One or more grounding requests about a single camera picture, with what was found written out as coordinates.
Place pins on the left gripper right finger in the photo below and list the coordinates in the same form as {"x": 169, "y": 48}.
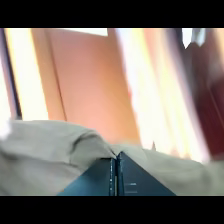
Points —
{"x": 136, "y": 182}

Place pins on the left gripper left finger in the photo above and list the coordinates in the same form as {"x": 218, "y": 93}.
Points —
{"x": 96, "y": 181}

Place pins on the grey garment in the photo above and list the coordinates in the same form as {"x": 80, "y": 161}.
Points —
{"x": 43, "y": 156}

